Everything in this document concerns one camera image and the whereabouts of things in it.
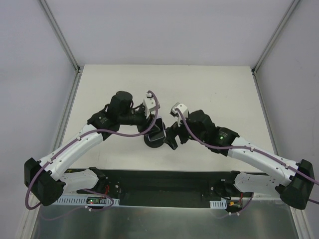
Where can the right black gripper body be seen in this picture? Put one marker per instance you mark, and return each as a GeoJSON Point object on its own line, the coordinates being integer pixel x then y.
{"type": "Point", "coordinates": [179, 130]}

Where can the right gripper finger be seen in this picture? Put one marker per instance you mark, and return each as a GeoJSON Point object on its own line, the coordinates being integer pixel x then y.
{"type": "Point", "coordinates": [171, 142]}
{"type": "Point", "coordinates": [171, 132]}

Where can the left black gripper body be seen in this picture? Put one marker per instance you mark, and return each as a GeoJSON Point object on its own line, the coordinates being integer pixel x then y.
{"type": "Point", "coordinates": [151, 121]}

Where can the black phone lavender case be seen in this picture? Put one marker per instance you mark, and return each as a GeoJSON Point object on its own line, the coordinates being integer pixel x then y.
{"type": "Point", "coordinates": [155, 136]}

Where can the black phone stand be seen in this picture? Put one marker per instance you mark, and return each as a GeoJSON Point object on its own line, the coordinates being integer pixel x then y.
{"type": "Point", "coordinates": [153, 144]}

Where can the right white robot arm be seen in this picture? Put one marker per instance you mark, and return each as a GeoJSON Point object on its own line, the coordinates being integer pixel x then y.
{"type": "Point", "coordinates": [287, 179]}

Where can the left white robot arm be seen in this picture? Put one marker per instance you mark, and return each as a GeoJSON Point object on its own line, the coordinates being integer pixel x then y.
{"type": "Point", "coordinates": [99, 127]}

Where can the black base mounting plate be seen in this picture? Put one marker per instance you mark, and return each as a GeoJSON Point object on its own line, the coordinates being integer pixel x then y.
{"type": "Point", "coordinates": [168, 188]}

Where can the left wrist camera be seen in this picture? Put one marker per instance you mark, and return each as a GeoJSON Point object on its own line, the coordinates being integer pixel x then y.
{"type": "Point", "coordinates": [149, 104]}

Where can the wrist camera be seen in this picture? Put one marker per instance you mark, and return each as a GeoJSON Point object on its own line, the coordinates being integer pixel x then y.
{"type": "Point", "coordinates": [149, 104]}
{"type": "Point", "coordinates": [179, 111]}

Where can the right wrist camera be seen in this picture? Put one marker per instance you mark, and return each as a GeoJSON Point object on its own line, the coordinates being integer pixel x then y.
{"type": "Point", "coordinates": [179, 111]}

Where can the right white cable duct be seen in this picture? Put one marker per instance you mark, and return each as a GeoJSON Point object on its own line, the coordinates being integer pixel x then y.
{"type": "Point", "coordinates": [218, 204]}

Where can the white cable duct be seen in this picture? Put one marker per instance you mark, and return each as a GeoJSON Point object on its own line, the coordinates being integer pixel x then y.
{"type": "Point", "coordinates": [86, 201]}
{"type": "Point", "coordinates": [218, 204]}

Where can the right aluminium frame post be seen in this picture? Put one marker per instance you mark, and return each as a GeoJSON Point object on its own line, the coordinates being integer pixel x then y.
{"type": "Point", "coordinates": [276, 34]}

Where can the aluminium frame post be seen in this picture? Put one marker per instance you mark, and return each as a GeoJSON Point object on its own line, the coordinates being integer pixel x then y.
{"type": "Point", "coordinates": [276, 34]}
{"type": "Point", "coordinates": [59, 34]}

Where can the left white cable duct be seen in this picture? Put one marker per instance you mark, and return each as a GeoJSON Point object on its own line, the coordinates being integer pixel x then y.
{"type": "Point", "coordinates": [86, 201]}

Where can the front aluminium rail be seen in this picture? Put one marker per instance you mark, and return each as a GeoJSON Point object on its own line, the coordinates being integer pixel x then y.
{"type": "Point", "coordinates": [264, 194]}

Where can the left aluminium frame post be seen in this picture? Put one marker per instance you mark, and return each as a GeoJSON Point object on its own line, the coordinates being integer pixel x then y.
{"type": "Point", "coordinates": [59, 34]}

